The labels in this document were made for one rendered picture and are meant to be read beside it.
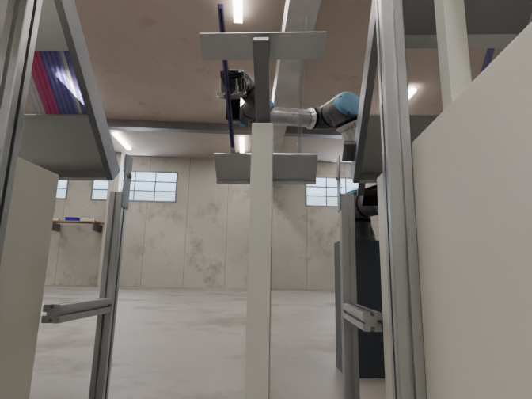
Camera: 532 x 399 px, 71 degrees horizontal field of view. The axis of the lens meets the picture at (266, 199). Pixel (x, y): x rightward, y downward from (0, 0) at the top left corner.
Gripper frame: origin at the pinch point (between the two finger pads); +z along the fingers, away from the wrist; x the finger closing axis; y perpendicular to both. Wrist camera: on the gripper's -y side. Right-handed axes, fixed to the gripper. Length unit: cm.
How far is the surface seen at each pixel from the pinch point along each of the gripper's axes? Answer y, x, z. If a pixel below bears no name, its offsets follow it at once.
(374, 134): -10.1, 43.7, 5.4
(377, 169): -22, 46, 3
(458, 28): 16, 42, 57
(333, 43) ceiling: 21, 89, -509
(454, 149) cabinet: 2, 39, 68
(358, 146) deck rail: -12.6, 38.4, 9.0
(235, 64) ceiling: -10, -70, -556
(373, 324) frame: -42, 37, 50
